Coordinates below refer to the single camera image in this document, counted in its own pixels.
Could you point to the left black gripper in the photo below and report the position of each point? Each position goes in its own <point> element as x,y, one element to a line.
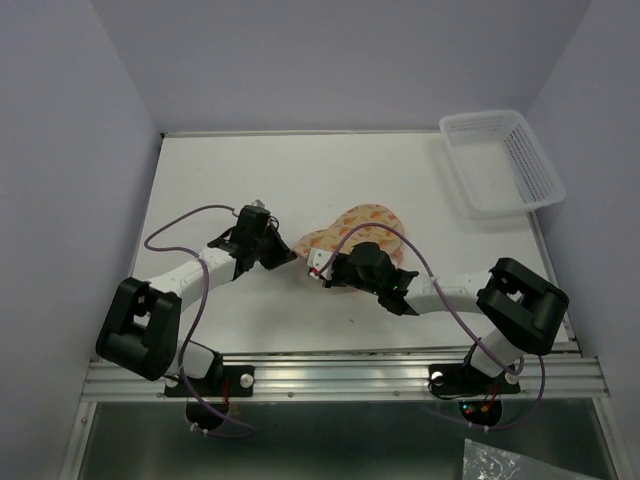
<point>280,254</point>

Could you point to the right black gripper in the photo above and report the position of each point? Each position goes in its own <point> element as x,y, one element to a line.
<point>333,282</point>

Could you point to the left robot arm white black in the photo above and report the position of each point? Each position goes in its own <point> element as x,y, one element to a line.
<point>141,330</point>

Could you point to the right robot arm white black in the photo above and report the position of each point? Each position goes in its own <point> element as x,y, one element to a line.
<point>525,310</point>

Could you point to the clear plastic bag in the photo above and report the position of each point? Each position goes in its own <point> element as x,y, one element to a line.
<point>484,459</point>

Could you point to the white plastic basket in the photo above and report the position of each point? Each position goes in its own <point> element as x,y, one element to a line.
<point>500,163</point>

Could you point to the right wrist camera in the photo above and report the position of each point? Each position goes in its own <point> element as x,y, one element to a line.
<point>320,264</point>

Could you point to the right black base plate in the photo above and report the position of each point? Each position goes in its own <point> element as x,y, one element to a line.
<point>461,380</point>

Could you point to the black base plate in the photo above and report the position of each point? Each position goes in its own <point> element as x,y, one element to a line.
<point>461,380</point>
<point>225,382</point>

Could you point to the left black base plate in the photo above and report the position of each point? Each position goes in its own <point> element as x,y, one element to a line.
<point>225,382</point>

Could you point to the aluminium frame rail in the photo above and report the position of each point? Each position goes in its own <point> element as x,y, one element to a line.
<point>315,378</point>

